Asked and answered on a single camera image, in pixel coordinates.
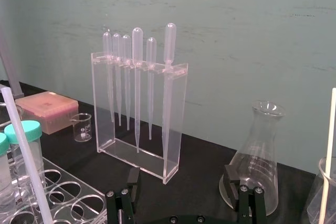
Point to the black table cloth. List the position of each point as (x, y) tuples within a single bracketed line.
[(197, 161)]

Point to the translucent white stirring rod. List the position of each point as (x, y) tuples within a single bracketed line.
[(25, 150)]

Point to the small glass beaker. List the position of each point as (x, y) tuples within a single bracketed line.
[(82, 129)]

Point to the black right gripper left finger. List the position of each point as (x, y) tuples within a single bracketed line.
[(133, 182)]

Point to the glass conical flask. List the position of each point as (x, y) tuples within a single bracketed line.
[(260, 155)]

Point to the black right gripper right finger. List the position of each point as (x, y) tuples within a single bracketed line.
[(232, 184)]

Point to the teal-capped plastic tube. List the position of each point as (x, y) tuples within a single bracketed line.
[(26, 132), (3, 155)]

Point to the opaque white stirring rod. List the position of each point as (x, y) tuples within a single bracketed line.
[(329, 142)]

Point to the large glass beaker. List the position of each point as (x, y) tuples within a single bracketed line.
[(315, 195)]

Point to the clear acrylic pipette stand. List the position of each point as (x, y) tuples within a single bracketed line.
[(173, 119)]

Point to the clear acrylic tube rack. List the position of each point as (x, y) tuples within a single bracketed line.
[(65, 195)]

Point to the long clear plastic pipette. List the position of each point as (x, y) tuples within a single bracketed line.
[(137, 43)]

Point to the pink pipette tip box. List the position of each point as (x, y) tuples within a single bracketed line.
[(47, 108)]

